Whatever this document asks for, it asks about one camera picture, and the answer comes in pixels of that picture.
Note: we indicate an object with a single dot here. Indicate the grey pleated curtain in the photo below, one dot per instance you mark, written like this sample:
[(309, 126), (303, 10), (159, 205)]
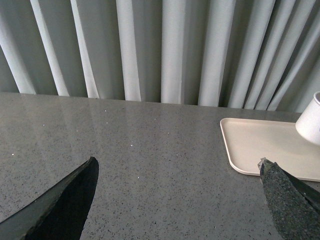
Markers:
[(245, 54)]

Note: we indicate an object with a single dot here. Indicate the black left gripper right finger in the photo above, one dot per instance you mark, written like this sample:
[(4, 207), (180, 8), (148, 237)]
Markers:
[(294, 205)]

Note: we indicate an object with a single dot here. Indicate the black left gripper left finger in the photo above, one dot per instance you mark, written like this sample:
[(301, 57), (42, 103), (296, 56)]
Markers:
[(58, 214)]

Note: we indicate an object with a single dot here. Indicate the white smiley mug black handle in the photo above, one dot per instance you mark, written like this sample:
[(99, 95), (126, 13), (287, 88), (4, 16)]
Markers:
[(308, 124)]

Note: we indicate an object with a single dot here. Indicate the cream rectangular tray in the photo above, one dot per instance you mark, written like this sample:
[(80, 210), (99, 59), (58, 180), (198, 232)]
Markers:
[(247, 141)]

